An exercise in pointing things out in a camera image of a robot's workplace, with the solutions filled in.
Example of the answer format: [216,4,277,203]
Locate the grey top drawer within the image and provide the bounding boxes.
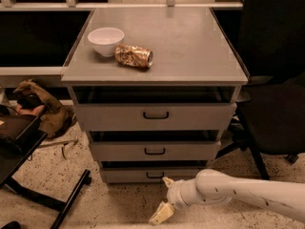
[75,103,236,131]

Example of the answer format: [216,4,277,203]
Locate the grey middle drawer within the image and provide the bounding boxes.
[90,141,221,161]

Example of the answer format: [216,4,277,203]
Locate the white bowl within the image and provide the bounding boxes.
[88,28,125,57]

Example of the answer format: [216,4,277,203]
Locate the crushed golden can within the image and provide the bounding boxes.
[114,44,153,69]

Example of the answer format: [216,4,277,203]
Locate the grey bottom drawer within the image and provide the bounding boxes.
[100,167,200,184]

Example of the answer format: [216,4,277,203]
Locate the grey drawer cabinet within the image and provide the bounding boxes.
[62,7,247,183]

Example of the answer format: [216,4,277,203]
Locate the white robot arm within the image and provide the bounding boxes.
[149,169,305,225]

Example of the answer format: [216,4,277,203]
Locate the black side table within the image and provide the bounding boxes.
[0,129,92,229]

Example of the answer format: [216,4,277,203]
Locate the black office chair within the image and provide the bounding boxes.
[217,0,305,179]

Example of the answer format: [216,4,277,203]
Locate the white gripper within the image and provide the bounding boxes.
[149,177,200,225]

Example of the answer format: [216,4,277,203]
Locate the black box on table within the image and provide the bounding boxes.
[0,114,40,154]

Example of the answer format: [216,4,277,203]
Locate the grey drawer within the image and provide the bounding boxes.
[75,103,236,131]
[100,167,200,184]
[90,141,221,161]

